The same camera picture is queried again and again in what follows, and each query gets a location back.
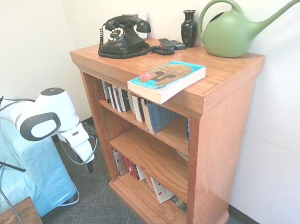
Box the cream paperback book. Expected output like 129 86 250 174
125 91 139 116

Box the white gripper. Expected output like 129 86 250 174
56 124 98 175

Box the blue hardcover book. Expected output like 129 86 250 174
141 101 183 137

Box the white and black book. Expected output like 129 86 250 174
105 83 119 109

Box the green cover book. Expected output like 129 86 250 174
169 193 189 214

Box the black tripod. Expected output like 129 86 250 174
0 156 28 183

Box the red paperback book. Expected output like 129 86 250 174
121 156 138 179

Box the black glossy vase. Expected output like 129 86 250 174
180 9 200 49

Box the plain white book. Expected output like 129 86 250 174
134 165 147 182

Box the thin dark red book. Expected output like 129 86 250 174
138 98 151 124

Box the white floor cable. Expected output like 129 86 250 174
59 188 81 208

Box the white grey book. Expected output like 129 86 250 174
110 148 125 177

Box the black spine book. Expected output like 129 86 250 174
115 87 134 113

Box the white book with red print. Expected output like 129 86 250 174
148 176 176 205

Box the wooden bookshelf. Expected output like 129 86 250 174
56 32 267 224

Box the green plastic watering can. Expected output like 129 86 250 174
195 0 300 64

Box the grey green book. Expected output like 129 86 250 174
101 81 114 105

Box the light blue cloth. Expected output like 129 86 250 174
0 117 85 220

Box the blue spine book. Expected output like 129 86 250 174
184 117 192 144

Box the black rotary telephone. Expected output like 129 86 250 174
96 21 177 64
101 13 154 57

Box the white blue cover book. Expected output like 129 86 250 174
110 85 125 113

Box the dark remote control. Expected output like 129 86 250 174
158 37 178 49
168 39 187 51

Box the dark wooden table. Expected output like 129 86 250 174
0 193 48 224

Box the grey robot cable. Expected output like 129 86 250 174
0 95 101 224

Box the teal Song of Achilles book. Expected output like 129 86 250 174
125 56 207 108

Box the white square alarm clock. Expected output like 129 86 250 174
120 9 149 40

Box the thick white book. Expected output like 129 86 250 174
128 94 147 124

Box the thin orange book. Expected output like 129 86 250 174
142 172 156 193

